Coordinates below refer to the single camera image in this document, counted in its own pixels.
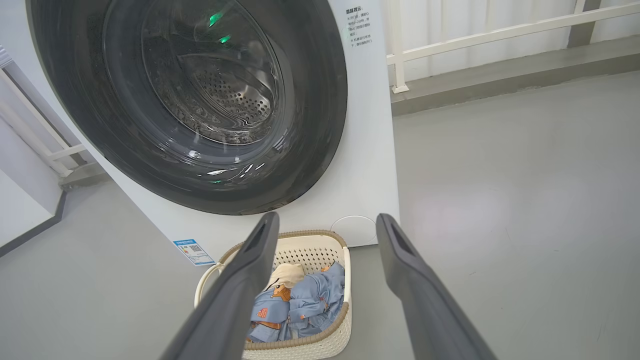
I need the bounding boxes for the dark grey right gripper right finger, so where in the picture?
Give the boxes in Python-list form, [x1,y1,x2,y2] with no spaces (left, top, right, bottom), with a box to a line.
[376,213,497,360]

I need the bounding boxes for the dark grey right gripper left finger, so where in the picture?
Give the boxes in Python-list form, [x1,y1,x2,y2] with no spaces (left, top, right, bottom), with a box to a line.
[160,211,281,360]

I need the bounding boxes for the beige garment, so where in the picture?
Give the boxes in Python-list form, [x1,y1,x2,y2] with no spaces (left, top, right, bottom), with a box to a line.
[265,263,306,293]

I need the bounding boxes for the blue garment with orange patches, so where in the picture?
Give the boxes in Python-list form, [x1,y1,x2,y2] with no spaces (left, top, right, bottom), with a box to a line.
[246,262,346,344]

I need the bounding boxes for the round black glass washer door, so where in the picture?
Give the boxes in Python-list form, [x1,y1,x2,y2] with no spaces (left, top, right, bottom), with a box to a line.
[26,0,348,216]

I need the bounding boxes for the cream perforated laundry basket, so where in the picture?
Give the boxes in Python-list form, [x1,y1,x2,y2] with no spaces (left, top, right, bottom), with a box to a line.
[194,230,352,360]

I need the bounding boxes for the white front-load washing machine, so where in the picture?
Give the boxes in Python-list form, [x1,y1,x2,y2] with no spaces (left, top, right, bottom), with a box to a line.
[0,0,401,267]

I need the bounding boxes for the blue energy label sticker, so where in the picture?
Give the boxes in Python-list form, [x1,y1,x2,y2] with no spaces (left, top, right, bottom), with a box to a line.
[173,238,216,267]

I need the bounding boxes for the round white filter cover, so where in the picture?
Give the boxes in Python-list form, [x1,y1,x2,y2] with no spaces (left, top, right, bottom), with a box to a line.
[330,215,377,247]

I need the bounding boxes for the white metal railing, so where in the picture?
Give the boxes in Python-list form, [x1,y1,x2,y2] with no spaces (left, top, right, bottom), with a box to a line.
[0,45,89,179]
[385,0,640,94]

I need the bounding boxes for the printed instruction text sticker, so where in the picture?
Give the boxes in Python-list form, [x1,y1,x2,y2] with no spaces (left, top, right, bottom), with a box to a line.
[344,6,373,49]

